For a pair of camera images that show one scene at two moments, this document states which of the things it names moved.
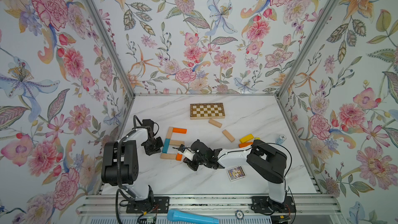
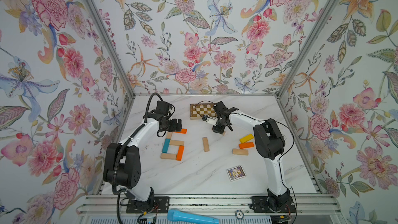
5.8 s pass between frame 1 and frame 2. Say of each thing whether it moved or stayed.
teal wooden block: stayed
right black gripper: moved
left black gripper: moved
